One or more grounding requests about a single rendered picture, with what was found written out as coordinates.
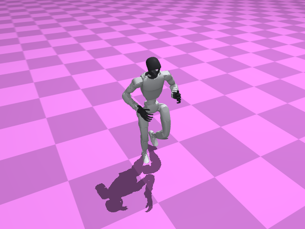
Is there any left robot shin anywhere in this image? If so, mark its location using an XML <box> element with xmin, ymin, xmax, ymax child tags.
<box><xmin>152</xmin><ymin>131</ymin><xmax>168</xmax><ymax>139</ymax></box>

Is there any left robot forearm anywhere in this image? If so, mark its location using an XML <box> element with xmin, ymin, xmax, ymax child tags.
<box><xmin>171</xmin><ymin>84</ymin><xmax>179</xmax><ymax>98</ymax></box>

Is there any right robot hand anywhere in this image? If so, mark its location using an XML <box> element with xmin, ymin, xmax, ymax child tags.
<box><xmin>137</xmin><ymin>105</ymin><xmax>153</xmax><ymax>122</ymax></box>

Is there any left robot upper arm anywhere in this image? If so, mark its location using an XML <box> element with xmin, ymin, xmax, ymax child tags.
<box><xmin>162</xmin><ymin>70</ymin><xmax>176</xmax><ymax>90</ymax></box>

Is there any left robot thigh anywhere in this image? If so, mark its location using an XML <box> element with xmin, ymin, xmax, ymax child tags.
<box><xmin>158</xmin><ymin>103</ymin><xmax>171</xmax><ymax>138</ymax></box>

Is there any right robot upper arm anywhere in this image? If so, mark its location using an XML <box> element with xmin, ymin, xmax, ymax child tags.
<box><xmin>123</xmin><ymin>77</ymin><xmax>143</xmax><ymax>97</ymax></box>

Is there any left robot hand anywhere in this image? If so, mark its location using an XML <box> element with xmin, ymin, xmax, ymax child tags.
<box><xmin>173</xmin><ymin>90</ymin><xmax>181</xmax><ymax>104</ymax></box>

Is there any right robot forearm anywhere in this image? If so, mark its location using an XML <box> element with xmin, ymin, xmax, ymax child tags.
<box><xmin>122</xmin><ymin>93</ymin><xmax>138</xmax><ymax>111</ymax></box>

